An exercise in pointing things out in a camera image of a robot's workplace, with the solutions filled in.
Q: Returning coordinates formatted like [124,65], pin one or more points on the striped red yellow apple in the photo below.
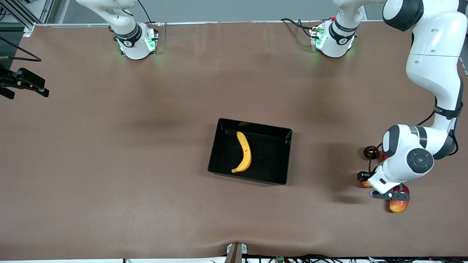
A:
[365,184]

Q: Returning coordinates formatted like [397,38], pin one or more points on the aluminium frame profile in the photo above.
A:
[14,11]

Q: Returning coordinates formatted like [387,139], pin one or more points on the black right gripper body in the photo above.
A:
[6,79]

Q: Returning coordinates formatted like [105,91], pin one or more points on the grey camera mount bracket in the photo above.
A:
[236,252]

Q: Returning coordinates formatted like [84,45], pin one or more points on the red yellow mango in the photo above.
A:
[398,206]

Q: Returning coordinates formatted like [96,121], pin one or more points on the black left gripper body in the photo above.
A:
[365,176]

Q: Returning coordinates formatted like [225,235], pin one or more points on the dark purple plum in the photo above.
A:
[373,149]

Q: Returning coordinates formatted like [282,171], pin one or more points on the black plastic box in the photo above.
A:
[270,171]

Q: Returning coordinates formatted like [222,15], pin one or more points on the yellow banana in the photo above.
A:
[245,153]

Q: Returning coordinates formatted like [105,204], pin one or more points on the brown table mat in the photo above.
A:
[109,164]

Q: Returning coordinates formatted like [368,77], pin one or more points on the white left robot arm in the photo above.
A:
[435,44]

